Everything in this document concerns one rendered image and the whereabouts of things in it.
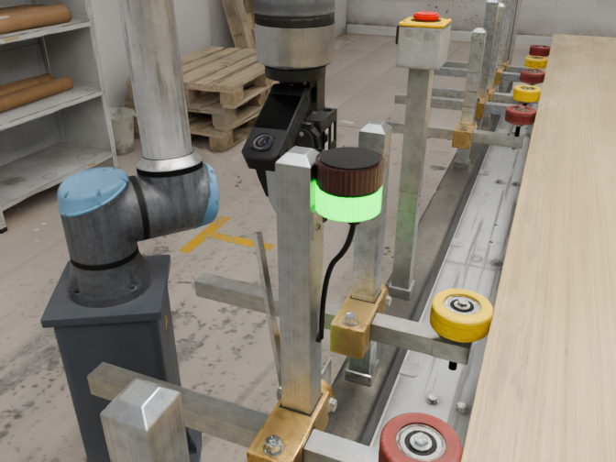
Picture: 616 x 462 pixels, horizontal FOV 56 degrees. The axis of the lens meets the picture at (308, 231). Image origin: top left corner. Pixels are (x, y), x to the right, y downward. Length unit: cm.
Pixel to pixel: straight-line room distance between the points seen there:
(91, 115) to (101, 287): 250
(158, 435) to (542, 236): 78
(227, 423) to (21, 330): 183
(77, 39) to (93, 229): 247
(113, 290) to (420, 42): 83
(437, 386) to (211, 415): 52
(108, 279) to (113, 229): 12
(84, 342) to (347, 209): 100
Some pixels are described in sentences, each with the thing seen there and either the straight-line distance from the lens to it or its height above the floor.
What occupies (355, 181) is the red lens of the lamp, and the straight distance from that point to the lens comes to 49.
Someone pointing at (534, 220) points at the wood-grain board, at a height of 90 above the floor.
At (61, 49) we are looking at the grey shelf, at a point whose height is 72.
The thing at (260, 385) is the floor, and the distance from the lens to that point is 199.
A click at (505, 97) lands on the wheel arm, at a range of 222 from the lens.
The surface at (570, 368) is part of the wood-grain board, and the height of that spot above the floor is 90.
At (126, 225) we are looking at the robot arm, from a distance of 130.
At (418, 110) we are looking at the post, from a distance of 100.
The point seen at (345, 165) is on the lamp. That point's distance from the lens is 49.
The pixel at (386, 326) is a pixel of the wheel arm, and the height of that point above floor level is 85.
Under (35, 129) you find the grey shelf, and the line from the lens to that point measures 389.
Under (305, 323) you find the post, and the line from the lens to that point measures 59.
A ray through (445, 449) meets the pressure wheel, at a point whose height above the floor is 91.
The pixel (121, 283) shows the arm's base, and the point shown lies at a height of 65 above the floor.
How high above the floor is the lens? 135
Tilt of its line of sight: 28 degrees down
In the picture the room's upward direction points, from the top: straight up
